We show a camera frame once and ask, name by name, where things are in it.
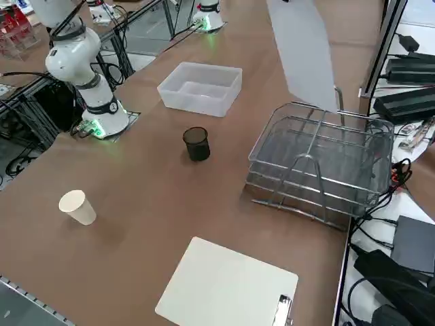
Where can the white paper cup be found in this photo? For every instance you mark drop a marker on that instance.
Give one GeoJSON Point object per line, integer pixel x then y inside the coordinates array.
{"type": "Point", "coordinates": [79, 210]}

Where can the black mesh pen cup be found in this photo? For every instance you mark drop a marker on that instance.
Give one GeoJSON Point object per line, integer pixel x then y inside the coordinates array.
{"type": "Point", "coordinates": [197, 146]}

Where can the white clipboard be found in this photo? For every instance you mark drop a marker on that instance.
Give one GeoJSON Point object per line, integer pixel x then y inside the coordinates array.
{"type": "Point", "coordinates": [221, 278]}

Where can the white A4 paper sheet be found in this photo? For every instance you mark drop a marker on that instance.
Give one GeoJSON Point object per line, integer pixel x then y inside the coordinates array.
{"type": "Point", "coordinates": [302, 51]}

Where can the large black power adapter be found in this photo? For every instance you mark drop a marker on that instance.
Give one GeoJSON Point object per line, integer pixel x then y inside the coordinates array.
{"type": "Point", "coordinates": [404, 105]}
{"type": "Point", "coordinates": [411, 69]}

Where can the aluminium frame post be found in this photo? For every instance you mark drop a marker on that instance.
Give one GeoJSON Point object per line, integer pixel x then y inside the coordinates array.
{"type": "Point", "coordinates": [387, 40]}

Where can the clear box with red items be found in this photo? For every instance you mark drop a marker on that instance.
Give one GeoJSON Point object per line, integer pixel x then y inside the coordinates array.
{"type": "Point", "coordinates": [17, 37]}

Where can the silver mesh file organizer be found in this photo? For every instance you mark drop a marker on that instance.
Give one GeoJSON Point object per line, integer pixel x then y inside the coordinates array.
{"type": "Point", "coordinates": [323, 163]}

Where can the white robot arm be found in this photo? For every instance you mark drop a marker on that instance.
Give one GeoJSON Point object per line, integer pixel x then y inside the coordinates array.
{"type": "Point", "coordinates": [209, 17]}
{"type": "Point", "coordinates": [98, 91]}

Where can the small black power adapter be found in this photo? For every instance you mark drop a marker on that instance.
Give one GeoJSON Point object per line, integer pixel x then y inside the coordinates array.
{"type": "Point", "coordinates": [409, 42]}

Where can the dark grey flat box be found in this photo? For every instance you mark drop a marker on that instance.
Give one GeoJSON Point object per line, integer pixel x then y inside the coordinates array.
{"type": "Point", "coordinates": [414, 244]}

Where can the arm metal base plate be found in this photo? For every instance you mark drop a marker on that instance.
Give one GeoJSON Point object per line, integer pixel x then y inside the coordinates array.
{"type": "Point", "coordinates": [132, 117]}

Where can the translucent plastic bin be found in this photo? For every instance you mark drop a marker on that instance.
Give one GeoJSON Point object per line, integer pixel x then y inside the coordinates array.
{"type": "Point", "coordinates": [190, 98]}

